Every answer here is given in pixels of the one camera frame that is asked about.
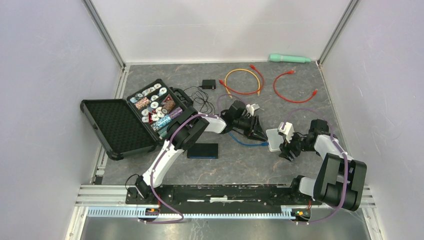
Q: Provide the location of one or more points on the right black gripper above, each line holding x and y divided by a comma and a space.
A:
285, 148

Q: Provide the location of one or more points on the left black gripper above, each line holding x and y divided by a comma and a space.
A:
254, 129

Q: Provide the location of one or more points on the white plastic box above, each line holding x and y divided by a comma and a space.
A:
274, 139

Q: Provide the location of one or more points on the black network switch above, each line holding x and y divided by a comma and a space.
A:
203, 151

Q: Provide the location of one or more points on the black power adapter with cord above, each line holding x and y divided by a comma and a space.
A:
200, 97

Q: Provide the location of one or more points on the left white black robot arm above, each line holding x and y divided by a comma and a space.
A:
186, 129

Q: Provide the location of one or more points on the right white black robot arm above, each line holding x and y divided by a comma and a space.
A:
340, 180

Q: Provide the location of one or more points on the black poker chip case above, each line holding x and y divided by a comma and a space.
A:
138, 123

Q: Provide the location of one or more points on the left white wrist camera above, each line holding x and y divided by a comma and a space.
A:
251, 108

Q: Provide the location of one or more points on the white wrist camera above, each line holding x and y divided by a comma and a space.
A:
286, 130
251, 108

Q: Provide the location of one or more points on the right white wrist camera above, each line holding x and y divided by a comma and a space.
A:
286, 130

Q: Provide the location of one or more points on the white slotted cable duct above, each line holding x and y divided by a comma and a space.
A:
142, 213

